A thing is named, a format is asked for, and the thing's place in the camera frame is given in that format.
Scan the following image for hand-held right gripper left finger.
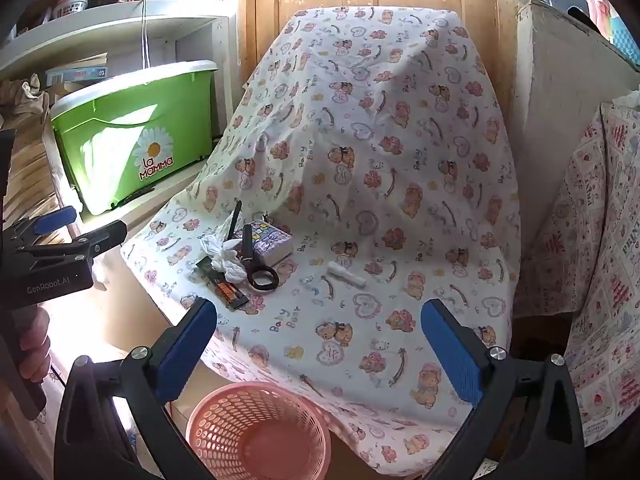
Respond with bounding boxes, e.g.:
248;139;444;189
54;297;218;480

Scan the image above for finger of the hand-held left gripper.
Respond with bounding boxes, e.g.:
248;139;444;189
10;206;78;241
15;219;128;262

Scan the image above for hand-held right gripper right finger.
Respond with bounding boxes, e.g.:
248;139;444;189
420;298;587;480

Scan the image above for dark snack wrapper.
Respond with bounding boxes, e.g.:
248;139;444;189
196;256;249;310

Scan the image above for white tissue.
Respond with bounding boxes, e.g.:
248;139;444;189
201;234;248;285

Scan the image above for black plastic spoon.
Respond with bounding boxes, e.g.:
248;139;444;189
242;224;279;291

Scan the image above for pink plastic mesh basket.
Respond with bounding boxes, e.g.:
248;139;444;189
185;381;332;480

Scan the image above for small white paper roll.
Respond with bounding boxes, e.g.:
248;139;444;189
327;262;368;286

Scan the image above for colourful bear tissue pack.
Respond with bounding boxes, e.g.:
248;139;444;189
247;217;293;267

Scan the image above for black plastic stick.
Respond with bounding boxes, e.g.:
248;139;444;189
227;201;244;242

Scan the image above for person's left hand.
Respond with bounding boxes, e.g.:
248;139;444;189
15;305;52;378

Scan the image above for green plastic storage bin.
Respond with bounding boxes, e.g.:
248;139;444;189
50;60;221;216

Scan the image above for beige crumpled cloth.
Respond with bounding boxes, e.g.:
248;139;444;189
0;74;51;121

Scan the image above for blue book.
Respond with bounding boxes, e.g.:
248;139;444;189
46;66;109;87

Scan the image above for pink red printed cloth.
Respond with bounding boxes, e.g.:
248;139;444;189
515;91;640;448

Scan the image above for bear printed cloth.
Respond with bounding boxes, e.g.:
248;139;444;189
120;7;522;465

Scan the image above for white shelf unit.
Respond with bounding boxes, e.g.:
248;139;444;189
0;0;238;241

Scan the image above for white cabinet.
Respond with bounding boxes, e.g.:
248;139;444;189
512;0;640;241

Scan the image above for blue textured cloth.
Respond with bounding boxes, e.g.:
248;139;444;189
607;7;640;67

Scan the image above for white hanging cord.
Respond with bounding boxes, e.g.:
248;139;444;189
141;0;151;68

